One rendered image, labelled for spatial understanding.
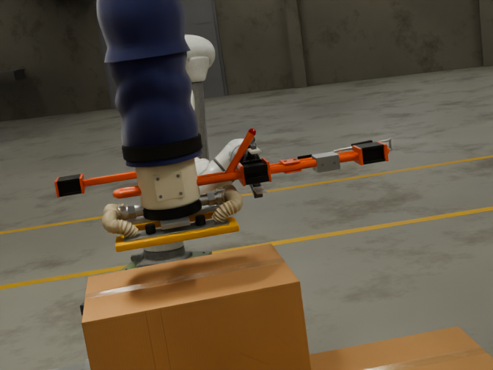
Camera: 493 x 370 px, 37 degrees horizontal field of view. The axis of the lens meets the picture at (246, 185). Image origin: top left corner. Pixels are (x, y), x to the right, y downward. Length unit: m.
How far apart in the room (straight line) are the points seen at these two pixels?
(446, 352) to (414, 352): 0.10
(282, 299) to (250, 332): 0.13
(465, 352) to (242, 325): 0.79
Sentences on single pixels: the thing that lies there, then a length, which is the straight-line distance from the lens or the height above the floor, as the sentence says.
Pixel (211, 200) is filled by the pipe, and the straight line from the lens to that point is 2.15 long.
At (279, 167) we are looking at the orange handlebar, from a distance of 2.15.
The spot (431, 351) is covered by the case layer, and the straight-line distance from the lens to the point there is 2.54.
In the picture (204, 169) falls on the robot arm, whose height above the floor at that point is 1.21.
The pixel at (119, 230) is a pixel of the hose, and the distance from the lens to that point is 2.06.
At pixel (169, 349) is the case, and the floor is 0.82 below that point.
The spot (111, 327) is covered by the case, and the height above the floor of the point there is 0.92.
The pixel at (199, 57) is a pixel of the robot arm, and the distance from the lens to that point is 2.84.
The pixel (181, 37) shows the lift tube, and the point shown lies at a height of 1.64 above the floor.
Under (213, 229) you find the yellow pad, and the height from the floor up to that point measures 1.12.
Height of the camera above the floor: 1.65
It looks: 12 degrees down
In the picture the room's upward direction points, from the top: 8 degrees counter-clockwise
